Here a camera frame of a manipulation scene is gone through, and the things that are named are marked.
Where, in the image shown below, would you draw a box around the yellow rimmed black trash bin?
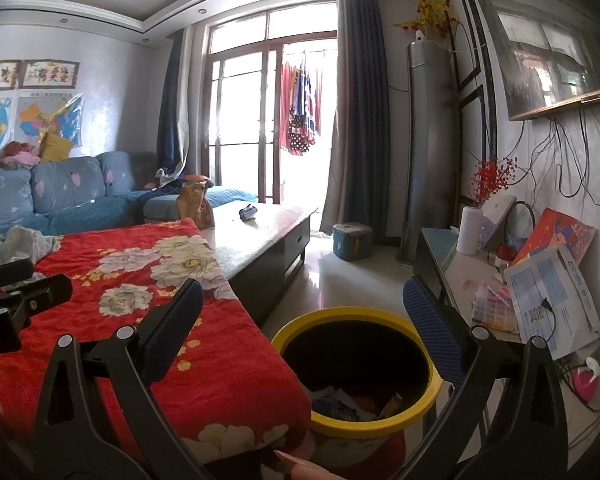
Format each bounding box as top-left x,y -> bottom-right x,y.
272,306 -> 443,440

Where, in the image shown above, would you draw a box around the person's right hand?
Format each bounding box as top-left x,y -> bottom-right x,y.
274,450 -> 343,480

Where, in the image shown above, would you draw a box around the crumpled light green cloth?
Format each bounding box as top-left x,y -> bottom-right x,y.
0,226 -> 61,266

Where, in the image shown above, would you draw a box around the pink white small device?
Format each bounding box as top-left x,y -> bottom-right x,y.
571,356 -> 600,403

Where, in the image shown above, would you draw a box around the colourful sample card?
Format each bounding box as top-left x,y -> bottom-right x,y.
470,282 -> 519,335

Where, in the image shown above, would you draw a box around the blue heart pattern sofa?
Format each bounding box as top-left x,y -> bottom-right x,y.
0,149 -> 259,239

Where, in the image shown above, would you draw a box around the white blue printed box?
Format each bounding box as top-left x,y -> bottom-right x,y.
504,244 -> 600,360

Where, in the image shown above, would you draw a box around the pink clothes pile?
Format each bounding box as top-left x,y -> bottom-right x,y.
0,141 -> 40,170

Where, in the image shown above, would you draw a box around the yellow cushion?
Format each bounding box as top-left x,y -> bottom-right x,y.
40,133 -> 73,162

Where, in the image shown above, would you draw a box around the red floral blanket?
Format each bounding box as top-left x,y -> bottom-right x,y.
0,220 -> 311,464

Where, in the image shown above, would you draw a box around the china map poster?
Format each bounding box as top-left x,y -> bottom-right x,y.
14,92 -> 84,148

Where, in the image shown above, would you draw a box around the white paper towel roll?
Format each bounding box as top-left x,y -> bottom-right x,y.
456,206 -> 483,256

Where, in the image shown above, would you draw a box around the red picture book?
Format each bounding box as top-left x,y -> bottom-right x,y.
513,208 -> 597,264

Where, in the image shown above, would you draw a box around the brown paper bag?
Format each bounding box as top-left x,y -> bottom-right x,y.
176,174 -> 215,230

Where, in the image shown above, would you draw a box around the dark blue left curtain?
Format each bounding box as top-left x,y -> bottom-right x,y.
156,26 -> 193,186

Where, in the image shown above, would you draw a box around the framed calligraphy picture right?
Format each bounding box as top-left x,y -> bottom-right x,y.
19,60 -> 80,89

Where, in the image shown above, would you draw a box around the grey standing air conditioner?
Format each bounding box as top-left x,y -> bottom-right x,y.
400,38 -> 458,263

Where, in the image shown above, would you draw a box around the blue storage box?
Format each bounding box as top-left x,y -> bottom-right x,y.
332,222 -> 374,261

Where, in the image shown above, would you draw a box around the red berry decoration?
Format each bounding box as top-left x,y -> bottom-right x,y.
469,157 -> 518,206

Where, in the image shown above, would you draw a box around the dark coffee table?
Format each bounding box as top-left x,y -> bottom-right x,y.
202,200 -> 315,325

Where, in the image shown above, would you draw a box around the small dark toy on table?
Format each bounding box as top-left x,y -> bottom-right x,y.
238,204 -> 258,222

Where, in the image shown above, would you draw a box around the dark right curtain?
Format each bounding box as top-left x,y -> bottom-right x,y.
321,0 -> 391,240

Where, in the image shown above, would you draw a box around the hanging colourful laundry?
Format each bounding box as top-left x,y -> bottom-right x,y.
279,63 -> 323,156

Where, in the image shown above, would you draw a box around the yellow artificial flowers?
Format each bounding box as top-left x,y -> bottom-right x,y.
394,0 -> 458,40

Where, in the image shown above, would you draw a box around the wall mounted television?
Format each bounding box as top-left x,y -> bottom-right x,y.
478,0 -> 600,120

